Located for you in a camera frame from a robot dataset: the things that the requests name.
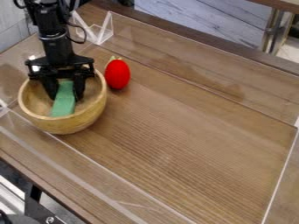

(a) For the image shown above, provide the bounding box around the red toy strawberry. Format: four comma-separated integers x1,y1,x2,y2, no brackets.
104,56,130,89

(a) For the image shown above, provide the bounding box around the brown wooden bowl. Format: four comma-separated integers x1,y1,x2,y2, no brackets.
17,71,108,135

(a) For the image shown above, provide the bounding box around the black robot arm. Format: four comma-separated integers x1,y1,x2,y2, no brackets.
13,0,94,101

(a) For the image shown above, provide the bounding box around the metal table leg background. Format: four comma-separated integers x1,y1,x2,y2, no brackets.
261,9,294,55

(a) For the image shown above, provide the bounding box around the black table frame leg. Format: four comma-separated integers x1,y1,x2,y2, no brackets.
24,185,66,224

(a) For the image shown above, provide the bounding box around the clear acrylic corner bracket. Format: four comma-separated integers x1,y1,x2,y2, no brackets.
72,11,113,46

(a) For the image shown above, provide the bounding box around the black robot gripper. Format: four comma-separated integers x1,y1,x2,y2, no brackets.
24,32,94,101

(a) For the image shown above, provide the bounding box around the clear acrylic front barrier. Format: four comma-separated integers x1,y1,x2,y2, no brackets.
0,106,196,224

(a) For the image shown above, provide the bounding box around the green rectangular stick block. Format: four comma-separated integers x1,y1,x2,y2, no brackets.
50,80,76,117

